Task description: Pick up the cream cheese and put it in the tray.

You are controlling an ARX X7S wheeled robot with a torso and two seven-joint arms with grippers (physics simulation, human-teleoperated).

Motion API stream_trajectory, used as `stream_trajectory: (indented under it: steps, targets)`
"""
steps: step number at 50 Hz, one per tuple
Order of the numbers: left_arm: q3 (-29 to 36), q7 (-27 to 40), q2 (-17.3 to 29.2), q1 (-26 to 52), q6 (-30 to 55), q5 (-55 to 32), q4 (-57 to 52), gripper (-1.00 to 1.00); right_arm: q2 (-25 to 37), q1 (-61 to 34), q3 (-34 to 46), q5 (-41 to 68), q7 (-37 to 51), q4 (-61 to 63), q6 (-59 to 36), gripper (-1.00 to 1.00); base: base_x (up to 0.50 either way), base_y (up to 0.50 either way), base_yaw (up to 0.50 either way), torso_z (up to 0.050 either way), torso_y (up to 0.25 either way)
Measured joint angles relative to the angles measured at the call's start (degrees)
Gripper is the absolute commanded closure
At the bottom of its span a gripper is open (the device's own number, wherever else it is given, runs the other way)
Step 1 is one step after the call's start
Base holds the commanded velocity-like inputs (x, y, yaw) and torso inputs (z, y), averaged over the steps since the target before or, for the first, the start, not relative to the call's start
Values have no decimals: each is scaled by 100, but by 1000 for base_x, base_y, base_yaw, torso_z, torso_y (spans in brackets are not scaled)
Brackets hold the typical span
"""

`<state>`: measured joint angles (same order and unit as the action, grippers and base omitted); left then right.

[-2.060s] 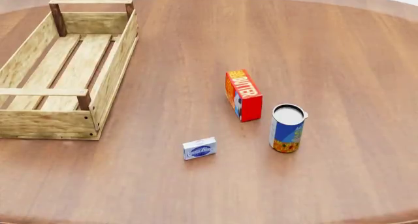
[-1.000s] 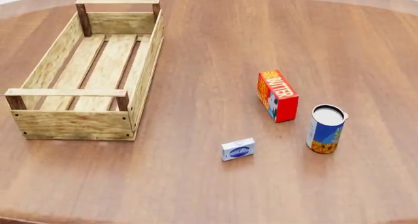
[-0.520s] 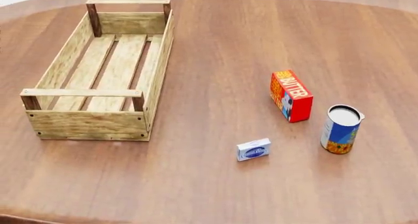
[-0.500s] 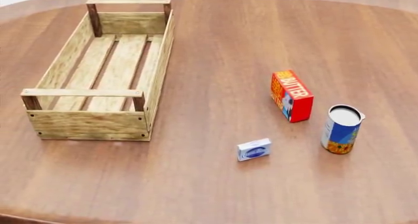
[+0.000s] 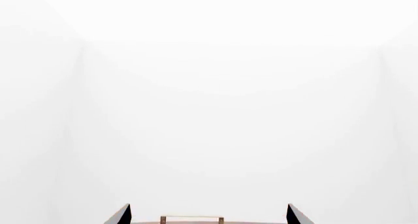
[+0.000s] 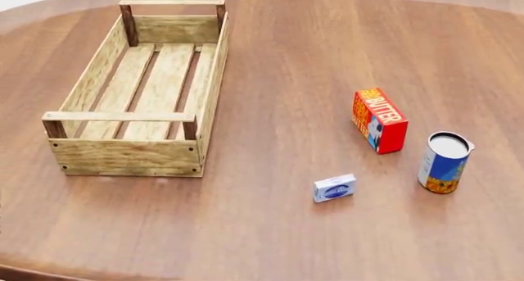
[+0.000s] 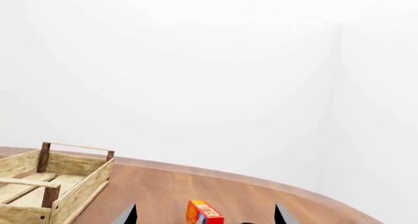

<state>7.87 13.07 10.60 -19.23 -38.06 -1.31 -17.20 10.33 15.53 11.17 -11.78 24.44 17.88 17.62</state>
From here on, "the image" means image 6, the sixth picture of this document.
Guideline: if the small white cream cheese box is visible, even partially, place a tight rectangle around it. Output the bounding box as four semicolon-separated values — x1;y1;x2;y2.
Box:
313;173;357;204

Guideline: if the red butter box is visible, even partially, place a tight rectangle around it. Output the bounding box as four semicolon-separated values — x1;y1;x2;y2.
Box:
350;87;409;156

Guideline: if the blue and white tin can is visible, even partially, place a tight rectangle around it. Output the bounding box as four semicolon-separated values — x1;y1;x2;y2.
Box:
417;130;477;195

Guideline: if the wooden slatted crate tray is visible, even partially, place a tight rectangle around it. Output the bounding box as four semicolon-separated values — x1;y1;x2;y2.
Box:
41;0;230;178

